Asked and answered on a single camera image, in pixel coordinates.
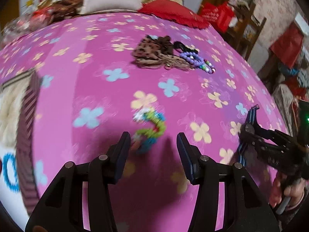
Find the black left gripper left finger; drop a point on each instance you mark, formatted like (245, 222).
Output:
(60, 207)

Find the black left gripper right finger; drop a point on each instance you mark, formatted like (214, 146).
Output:
(245, 208)

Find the cream dotted scrunchie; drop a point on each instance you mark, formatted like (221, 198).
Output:
(11, 103)

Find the leopard print hair bow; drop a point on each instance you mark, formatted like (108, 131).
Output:
(153, 53)

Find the navy striped ribbon bow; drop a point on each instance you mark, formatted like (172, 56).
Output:
(247, 131)

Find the person's right hand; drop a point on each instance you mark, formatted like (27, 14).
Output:
(295, 191)

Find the white striped storage box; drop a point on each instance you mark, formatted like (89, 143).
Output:
(19, 193)

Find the wooden chair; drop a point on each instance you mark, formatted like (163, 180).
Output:
(243, 36)

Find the pink floral bed blanket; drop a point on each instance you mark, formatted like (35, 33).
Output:
(91, 90)

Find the red shopping bag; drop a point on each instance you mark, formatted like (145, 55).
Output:
(218, 16)

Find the black hair clip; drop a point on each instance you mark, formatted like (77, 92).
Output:
(177, 45)

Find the red cushion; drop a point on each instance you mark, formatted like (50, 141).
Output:
(173, 11)

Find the clear plastic bag pile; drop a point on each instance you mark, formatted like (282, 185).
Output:
(30, 21)

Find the brown patterned cloth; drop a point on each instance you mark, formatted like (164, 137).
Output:
(61, 9)

